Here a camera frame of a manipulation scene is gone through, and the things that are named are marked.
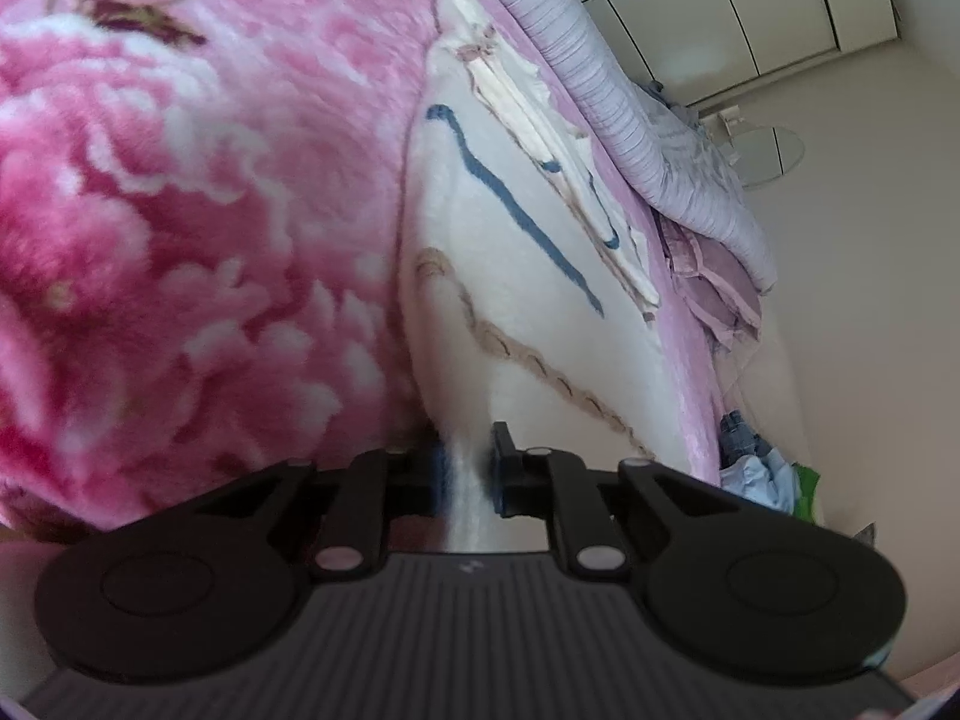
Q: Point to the oval wall mirror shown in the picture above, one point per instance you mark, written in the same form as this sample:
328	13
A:
772	154

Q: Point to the wall socket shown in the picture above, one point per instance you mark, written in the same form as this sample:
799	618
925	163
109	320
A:
867	534

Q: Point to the small white wall shelf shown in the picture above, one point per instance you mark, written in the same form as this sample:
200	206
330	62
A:
731	120

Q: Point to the light blue shirt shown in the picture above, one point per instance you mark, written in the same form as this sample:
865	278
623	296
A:
757	484

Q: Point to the pink floral blanket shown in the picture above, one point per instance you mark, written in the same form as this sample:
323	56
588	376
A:
187	240

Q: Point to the white wardrobe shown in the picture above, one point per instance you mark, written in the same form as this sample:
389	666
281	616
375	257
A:
712	0

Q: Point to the blue grey cloth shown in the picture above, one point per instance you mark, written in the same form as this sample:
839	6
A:
675	109

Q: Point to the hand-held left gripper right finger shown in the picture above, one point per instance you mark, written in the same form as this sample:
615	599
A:
517	484

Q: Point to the purple pillow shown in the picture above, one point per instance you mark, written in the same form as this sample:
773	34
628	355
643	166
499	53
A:
720	307
679	255

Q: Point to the green knitted garment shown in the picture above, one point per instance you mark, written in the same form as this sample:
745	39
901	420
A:
806	491

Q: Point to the lilac striped duvet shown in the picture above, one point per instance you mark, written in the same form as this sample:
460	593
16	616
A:
600	90

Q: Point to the cream striped sweater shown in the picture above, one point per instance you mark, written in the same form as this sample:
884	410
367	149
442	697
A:
510	277

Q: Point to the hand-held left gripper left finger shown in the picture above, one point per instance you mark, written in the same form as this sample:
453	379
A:
412	484

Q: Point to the blue jeans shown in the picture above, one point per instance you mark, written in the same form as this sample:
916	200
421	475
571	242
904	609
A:
739	431

